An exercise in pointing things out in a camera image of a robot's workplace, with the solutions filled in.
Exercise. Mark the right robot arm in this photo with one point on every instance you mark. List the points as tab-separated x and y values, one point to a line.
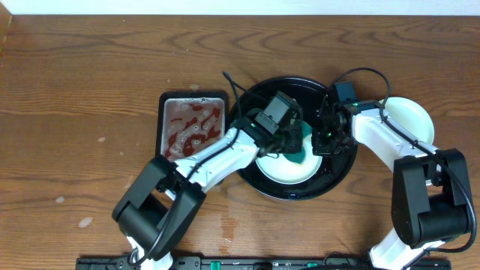
431	202

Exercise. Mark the light blue plate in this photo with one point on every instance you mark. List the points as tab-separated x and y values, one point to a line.
410	119
280	170

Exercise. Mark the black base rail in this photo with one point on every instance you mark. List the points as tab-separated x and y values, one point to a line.
197	263

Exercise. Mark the green yellow sponge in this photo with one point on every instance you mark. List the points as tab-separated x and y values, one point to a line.
306	149

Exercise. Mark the black round tray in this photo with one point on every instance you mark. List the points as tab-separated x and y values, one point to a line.
309	95

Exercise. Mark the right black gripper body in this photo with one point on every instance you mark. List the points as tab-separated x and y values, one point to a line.
326	143

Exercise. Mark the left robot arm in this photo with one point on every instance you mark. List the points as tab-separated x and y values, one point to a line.
158	208

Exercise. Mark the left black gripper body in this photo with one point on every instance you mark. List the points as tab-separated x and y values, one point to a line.
291	139

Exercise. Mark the black rectangular soapy tray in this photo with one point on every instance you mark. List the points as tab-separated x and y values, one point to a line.
189	121

